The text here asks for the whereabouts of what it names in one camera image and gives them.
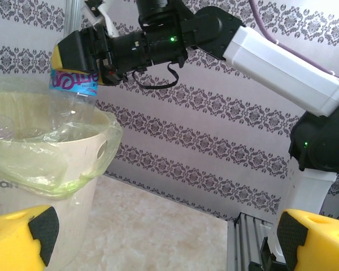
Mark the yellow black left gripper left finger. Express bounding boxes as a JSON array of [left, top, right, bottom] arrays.
[[0, 205, 60, 271]]

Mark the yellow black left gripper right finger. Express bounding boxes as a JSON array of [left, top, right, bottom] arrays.
[[276, 208, 339, 271]]

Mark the cyan label bottle blue cap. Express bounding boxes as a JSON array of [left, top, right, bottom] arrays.
[[49, 67, 100, 136]]

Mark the cream plastic bin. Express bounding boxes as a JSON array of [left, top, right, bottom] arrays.
[[0, 91, 110, 271]]

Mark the thin black right gripper cable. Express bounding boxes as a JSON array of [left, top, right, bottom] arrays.
[[132, 61, 179, 89]]

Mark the aluminium right frame post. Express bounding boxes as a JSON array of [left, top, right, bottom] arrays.
[[64, 0, 84, 36]]

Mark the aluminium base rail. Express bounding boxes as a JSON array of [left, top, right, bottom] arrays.
[[226, 212, 276, 271]]

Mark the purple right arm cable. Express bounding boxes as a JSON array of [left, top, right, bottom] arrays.
[[247, 0, 339, 217]]

